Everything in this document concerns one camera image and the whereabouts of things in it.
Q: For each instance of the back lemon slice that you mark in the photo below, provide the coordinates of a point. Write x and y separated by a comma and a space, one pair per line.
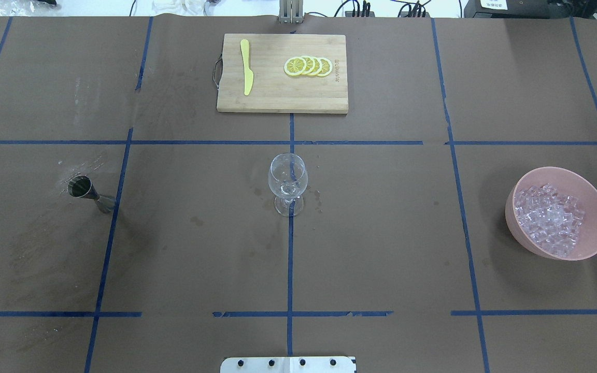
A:
325, 67

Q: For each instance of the clear wine glass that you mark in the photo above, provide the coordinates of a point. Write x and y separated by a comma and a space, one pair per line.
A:
288, 180

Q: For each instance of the yellow plastic knife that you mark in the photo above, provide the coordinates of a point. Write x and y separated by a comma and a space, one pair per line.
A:
248, 73

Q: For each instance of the aluminium frame post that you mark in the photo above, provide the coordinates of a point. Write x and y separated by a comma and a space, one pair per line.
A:
291, 11

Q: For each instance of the pink bowl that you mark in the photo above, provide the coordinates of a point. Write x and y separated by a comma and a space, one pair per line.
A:
567, 182

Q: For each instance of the bamboo cutting board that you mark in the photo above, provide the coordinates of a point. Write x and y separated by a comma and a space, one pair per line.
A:
274, 91

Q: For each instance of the clear ice cubes pile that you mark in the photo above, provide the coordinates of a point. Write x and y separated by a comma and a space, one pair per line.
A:
552, 220

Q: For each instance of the steel cocktail jigger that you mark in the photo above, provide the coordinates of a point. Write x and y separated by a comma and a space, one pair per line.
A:
82, 187

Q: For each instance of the metal base plate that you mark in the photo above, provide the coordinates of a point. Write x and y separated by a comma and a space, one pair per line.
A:
290, 364

